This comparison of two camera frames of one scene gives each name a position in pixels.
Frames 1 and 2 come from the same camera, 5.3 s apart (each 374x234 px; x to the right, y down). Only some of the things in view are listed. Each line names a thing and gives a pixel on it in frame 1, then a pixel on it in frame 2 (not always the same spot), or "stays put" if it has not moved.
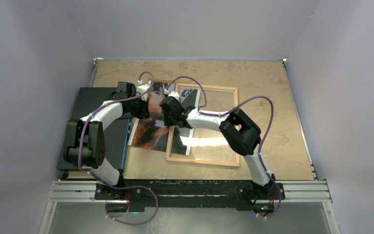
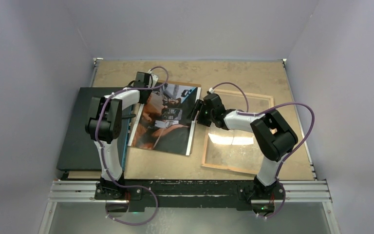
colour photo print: [148, 131] stays put
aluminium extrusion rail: [72, 191] stays put
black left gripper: [144, 113] -> [144, 101]
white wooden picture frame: [169, 153] -> [203, 165]
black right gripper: [168, 122] -> [200, 105]
